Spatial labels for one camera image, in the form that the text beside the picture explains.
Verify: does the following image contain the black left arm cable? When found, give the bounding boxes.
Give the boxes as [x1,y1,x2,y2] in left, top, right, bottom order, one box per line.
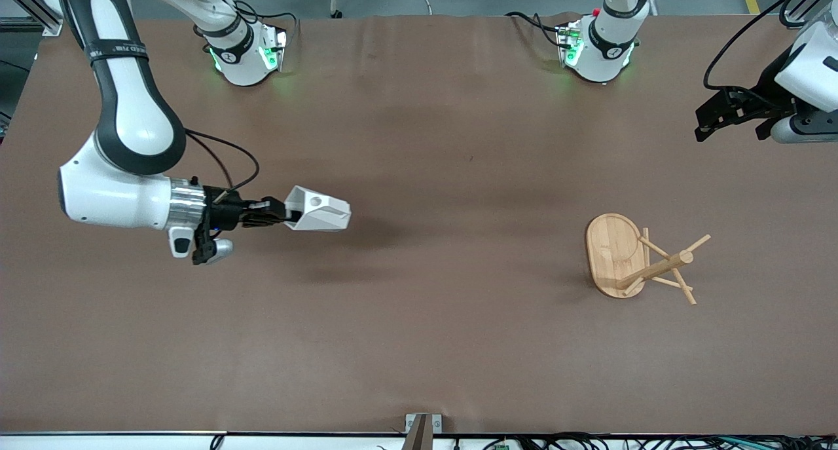
[704,0,822,92]

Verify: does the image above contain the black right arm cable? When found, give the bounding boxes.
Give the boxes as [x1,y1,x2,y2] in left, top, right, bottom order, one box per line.
[185,129,261,192]

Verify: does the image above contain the black left base cable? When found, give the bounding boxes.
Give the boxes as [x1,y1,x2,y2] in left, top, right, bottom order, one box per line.
[505,11,567,48]

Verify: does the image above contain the wooden cup rack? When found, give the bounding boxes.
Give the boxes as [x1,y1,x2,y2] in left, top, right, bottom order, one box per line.
[585,213,712,305]

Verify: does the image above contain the black cable bundle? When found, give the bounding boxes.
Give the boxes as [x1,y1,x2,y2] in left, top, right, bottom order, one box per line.
[481,432,838,450]

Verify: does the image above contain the grey metal bracket plate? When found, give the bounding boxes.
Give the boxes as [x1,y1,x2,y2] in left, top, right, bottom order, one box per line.
[405,413,443,433]

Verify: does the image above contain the aluminium frame extrusion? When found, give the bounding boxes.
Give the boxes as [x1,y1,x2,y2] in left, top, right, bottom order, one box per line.
[782,0,819,29]
[0,0,63,37]

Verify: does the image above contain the brown table cover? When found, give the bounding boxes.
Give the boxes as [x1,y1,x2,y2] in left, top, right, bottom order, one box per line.
[0,14,838,434]

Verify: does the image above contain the black right base cables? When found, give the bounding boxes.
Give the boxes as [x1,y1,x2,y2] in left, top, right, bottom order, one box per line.
[223,0,301,45]

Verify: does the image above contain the white faceted cup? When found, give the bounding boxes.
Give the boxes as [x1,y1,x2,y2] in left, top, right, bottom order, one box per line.
[285,185,352,232]

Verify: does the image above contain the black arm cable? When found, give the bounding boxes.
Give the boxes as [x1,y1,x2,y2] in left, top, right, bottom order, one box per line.
[185,129,261,192]
[704,0,822,92]

